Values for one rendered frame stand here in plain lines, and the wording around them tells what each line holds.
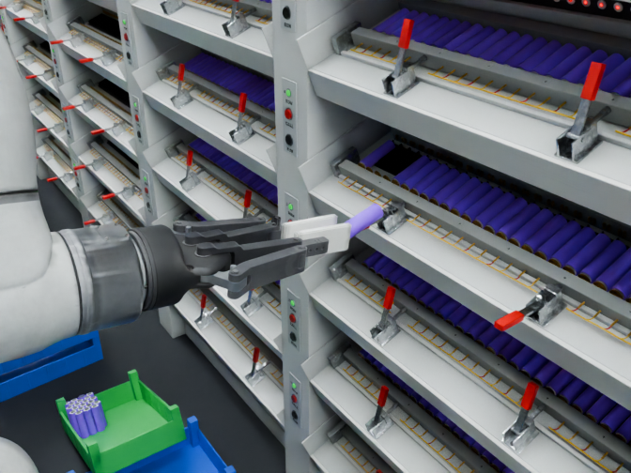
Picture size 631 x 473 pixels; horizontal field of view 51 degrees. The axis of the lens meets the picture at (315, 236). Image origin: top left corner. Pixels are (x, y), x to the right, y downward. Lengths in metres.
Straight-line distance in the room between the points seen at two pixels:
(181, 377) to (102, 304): 1.29
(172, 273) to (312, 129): 0.51
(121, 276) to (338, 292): 0.64
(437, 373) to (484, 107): 0.40
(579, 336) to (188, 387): 1.23
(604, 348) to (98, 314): 0.51
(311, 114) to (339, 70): 0.09
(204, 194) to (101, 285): 0.99
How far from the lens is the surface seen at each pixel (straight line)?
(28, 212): 0.55
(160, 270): 0.59
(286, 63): 1.06
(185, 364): 1.89
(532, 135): 0.75
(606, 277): 0.81
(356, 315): 1.11
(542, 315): 0.79
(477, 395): 0.97
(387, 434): 1.18
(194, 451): 1.65
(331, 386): 1.27
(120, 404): 1.80
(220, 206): 1.47
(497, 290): 0.84
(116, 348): 2.00
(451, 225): 0.90
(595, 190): 0.70
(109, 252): 0.57
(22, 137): 0.56
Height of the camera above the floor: 1.18
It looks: 28 degrees down
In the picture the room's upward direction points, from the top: straight up
